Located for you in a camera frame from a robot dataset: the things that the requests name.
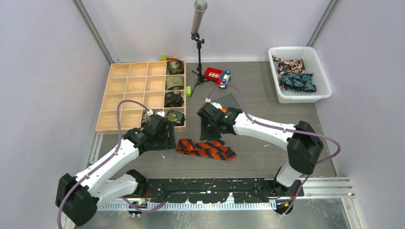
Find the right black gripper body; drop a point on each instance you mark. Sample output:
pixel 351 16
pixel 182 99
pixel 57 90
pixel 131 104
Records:
pixel 209 131

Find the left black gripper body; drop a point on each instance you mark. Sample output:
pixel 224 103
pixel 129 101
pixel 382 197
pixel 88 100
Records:
pixel 163 141

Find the orange navy striped tie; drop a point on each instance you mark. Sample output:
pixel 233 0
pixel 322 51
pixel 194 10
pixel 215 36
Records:
pixel 215 149

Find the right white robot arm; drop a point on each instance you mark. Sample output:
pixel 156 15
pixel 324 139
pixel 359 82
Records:
pixel 302 144

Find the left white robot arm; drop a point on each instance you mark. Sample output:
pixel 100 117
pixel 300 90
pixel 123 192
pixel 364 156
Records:
pixel 79 196

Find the rolled beige floral tie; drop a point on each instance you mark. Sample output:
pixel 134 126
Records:
pixel 145 118

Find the rolled blue gold flower tie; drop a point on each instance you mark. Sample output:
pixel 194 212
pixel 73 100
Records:
pixel 177 118

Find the grey lego baseplate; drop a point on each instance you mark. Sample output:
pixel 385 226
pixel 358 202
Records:
pixel 228 101

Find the rolled black gold tie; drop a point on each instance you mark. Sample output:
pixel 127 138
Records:
pixel 173 99

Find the green block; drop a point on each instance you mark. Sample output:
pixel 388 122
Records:
pixel 188 91

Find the red toy block car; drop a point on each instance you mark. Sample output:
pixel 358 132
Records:
pixel 220 77

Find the rolled olive patterned tie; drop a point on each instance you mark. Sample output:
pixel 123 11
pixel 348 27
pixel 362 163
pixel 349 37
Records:
pixel 174 82

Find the wooden compartment tray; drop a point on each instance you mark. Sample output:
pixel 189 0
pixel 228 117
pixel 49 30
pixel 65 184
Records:
pixel 140 85

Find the rolled dark tie top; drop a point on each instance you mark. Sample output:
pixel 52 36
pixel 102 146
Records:
pixel 175 67

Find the green and red small toys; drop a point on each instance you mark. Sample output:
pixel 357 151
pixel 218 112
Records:
pixel 166 58

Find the black tripod stand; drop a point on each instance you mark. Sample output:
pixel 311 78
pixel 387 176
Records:
pixel 200 77

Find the blue patterned tie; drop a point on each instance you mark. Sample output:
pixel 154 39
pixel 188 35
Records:
pixel 297 82

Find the white plastic basket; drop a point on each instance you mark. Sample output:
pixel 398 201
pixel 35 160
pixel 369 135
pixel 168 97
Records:
pixel 312 65

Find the pink floral dark tie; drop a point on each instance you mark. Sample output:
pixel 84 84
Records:
pixel 286 67

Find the grey microphone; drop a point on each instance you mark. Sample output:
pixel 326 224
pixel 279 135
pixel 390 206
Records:
pixel 200 6

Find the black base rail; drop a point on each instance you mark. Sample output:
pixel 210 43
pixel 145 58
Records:
pixel 214 190

